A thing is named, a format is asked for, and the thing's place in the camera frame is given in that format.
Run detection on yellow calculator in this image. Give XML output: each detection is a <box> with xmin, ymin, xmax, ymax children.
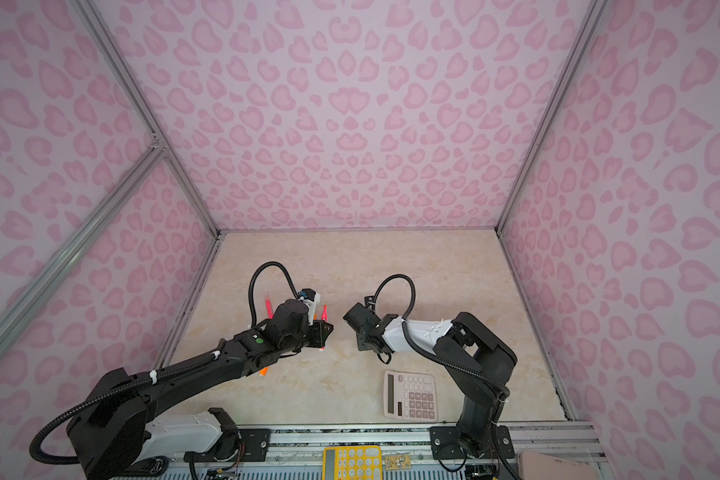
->
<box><xmin>322</xmin><ymin>445</ymin><xmax>383</xmax><ymax>480</ymax></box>

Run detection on aluminium frame strut left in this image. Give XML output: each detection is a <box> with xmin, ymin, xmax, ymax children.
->
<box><xmin>0</xmin><ymin>141</ymin><xmax>165</xmax><ymax>361</ymax></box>

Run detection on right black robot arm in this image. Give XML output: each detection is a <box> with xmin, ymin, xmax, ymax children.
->
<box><xmin>344</xmin><ymin>303</ymin><xmax>517</xmax><ymax>458</ymax></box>

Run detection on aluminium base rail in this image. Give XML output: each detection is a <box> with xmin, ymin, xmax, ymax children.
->
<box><xmin>113</xmin><ymin>412</ymin><xmax>614</xmax><ymax>479</ymax></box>

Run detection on small brown circuit board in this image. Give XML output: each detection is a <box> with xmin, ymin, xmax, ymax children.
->
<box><xmin>384</xmin><ymin>454</ymin><xmax>412</xmax><ymax>472</ymax></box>

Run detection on pink desk calculator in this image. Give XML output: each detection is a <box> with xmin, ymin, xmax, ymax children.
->
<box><xmin>382</xmin><ymin>370</ymin><xmax>438</xmax><ymax>422</ymax></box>

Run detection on left black corrugated cable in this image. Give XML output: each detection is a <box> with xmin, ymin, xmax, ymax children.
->
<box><xmin>247</xmin><ymin>260</ymin><xmax>301</xmax><ymax>328</ymax></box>

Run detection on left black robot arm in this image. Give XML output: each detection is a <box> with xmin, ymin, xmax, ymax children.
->
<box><xmin>28</xmin><ymin>299</ymin><xmax>333</xmax><ymax>479</ymax></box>

